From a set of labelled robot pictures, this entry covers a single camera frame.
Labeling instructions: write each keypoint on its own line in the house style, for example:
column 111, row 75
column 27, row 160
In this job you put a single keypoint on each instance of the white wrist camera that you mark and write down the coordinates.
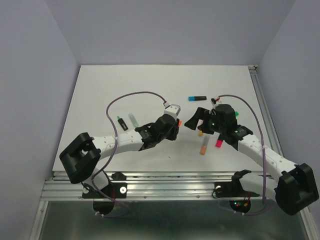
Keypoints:
column 172, row 110
column 215, row 100

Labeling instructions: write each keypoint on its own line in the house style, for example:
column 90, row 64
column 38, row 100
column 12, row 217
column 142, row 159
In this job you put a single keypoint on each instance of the aluminium right side rail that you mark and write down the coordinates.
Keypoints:
column 267, row 118

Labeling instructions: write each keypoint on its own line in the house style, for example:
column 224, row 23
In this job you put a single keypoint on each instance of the aluminium front rail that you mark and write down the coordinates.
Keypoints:
column 144, row 186

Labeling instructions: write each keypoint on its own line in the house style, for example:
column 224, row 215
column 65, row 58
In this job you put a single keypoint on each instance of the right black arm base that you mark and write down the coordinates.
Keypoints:
column 233, row 189

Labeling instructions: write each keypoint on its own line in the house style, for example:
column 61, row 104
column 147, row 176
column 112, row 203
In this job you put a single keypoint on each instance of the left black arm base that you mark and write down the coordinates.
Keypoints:
column 107, row 194

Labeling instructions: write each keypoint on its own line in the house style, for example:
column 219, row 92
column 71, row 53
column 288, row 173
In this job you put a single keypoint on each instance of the mint pastel highlighter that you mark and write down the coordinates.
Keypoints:
column 133, row 120

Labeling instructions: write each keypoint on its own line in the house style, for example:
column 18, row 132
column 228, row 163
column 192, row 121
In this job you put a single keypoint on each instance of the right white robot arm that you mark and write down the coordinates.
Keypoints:
column 292, row 186

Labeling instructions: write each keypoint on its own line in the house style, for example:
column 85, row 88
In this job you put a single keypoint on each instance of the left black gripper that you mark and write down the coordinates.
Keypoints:
column 172, row 136

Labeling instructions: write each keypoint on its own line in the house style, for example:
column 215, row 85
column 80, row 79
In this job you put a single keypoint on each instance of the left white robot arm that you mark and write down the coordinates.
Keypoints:
column 82, row 155

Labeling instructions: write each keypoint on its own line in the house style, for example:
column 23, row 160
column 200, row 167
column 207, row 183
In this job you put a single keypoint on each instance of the green highlighter black body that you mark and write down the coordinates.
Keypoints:
column 122, row 123

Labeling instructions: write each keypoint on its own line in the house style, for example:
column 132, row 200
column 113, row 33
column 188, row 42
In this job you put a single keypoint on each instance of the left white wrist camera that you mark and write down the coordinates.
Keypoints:
column 172, row 110

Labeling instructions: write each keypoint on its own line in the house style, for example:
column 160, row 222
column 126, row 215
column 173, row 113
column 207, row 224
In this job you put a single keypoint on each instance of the pink highlighter black body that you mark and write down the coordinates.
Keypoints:
column 219, row 141

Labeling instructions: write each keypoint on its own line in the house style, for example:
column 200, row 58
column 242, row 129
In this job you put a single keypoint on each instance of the orange highlighter black body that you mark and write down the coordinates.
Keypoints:
column 179, row 123

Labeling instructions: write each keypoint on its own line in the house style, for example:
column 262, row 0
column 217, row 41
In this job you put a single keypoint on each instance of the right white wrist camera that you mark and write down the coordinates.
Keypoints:
column 215, row 100

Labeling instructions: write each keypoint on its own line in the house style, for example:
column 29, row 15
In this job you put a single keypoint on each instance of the orange pastel highlighter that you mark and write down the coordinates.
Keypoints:
column 204, row 144

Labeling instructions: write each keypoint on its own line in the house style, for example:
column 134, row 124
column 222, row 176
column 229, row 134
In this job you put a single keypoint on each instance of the aluminium rail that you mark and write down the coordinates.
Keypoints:
column 267, row 118
column 144, row 186

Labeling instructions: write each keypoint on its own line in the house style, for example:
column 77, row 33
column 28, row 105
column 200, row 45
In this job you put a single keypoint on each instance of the blue highlighter black body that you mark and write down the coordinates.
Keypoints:
column 197, row 98

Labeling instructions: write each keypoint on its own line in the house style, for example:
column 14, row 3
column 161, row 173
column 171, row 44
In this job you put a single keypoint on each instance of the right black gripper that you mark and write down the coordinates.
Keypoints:
column 203, row 113

